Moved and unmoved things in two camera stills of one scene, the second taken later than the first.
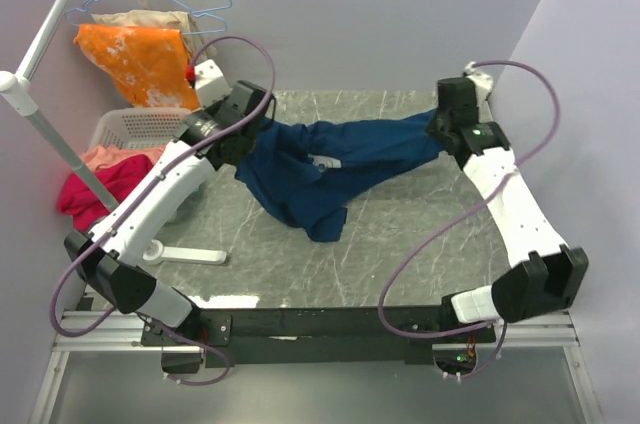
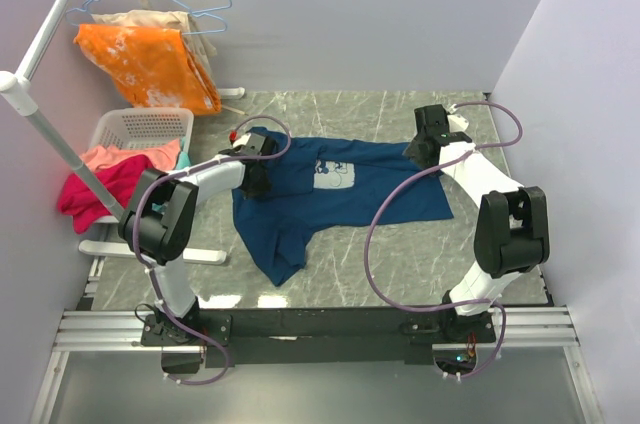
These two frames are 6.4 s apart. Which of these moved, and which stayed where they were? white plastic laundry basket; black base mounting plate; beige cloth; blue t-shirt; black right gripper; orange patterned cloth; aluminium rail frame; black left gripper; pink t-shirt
Moved: black right gripper; blue t-shirt; black left gripper
Stayed: orange patterned cloth; beige cloth; pink t-shirt; aluminium rail frame; white plastic laundry basket; black base mounting plate
